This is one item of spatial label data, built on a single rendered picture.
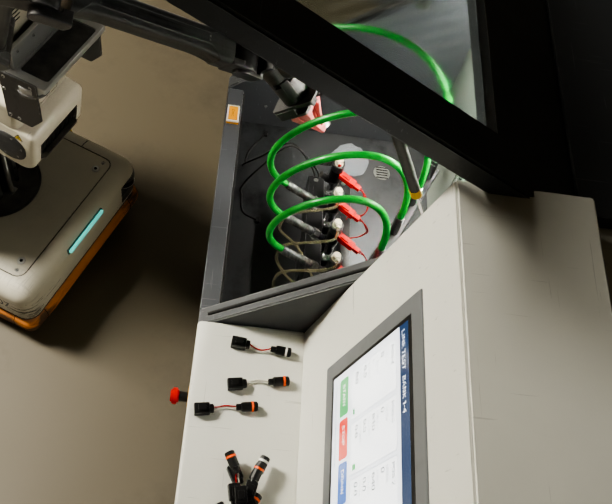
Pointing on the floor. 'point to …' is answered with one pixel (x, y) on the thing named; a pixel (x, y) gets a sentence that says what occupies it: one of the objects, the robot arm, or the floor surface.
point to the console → (496, 353)
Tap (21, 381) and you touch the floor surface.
